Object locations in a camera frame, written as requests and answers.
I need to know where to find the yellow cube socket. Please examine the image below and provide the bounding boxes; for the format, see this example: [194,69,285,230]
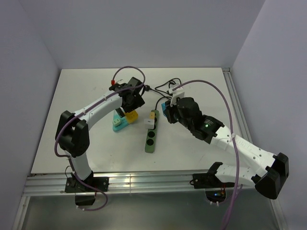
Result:
[125,110,138,124]

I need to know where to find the black power cord with plug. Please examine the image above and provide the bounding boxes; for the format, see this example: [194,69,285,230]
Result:
[142,78,183,111]

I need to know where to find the blue plug adapter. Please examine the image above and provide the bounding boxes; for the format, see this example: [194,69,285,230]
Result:
[161,101,171,119]

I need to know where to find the teal triangular power strip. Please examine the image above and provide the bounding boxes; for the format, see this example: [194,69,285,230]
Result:
[112,108,130,132]

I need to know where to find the light green plug adapter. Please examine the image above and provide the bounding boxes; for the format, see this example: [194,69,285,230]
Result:
[112,118,121,127]

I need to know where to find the white charger plug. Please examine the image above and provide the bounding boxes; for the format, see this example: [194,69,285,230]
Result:
[144,118,155,129]

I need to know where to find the green power strip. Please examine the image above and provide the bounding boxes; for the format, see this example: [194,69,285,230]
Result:
[144,110,159,153]

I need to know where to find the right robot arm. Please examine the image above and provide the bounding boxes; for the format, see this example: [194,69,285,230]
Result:
[162,97,289,199]

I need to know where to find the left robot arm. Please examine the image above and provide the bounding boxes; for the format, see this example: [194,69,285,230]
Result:
[54,77,145,191]

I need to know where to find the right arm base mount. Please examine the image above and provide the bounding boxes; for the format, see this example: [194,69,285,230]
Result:
[189,162,234,206]

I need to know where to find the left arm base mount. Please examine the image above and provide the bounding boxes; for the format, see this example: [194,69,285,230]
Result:
[64,176,110,208]

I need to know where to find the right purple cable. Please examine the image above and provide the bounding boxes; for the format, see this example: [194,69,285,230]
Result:
[172,80,243,230]

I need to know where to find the aluminium rail frame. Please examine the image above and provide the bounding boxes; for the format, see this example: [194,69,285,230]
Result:
[12,67,288,230]

